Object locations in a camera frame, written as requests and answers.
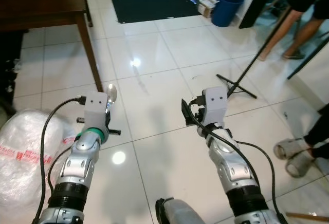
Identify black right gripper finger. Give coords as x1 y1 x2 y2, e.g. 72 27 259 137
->
180 98 194 125

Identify shiny metal spoon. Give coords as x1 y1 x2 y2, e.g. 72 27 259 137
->
105 84 119 107

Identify black tripod stand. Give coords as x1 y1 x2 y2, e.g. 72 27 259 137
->
216 6 305 100

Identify person leg black trousers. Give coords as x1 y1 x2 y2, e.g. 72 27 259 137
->
303 103 329 161

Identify clear plastic bag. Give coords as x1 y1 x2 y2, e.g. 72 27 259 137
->
0 110 79 212

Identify grey slipper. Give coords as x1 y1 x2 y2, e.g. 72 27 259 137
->
273 138 309 159
285 155 315 179

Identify small carton box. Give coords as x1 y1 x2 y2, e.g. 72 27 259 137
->
197 0 217 20

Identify grey right robot leg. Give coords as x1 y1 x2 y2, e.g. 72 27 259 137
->
155 197 206 224

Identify blue bucket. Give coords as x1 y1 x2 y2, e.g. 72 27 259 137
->
211 0 245 28

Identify dark mat with white line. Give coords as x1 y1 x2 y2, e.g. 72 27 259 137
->
107 0 216 25

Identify dark wooden table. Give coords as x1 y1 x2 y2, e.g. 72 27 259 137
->
0 0 104 92

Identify bare legs of standing person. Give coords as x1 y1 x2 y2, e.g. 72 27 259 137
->
257 0 329 62

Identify wooden stick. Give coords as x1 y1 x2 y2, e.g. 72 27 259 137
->
285 212 329 222

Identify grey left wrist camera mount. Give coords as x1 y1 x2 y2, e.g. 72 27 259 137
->
84 91 109 132

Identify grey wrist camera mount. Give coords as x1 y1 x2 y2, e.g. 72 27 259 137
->
84 91 109 132
199 86 228 127

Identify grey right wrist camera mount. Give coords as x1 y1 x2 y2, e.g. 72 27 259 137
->
199 86 228 127

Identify black door frame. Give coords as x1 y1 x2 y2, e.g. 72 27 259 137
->
239 0 281 30

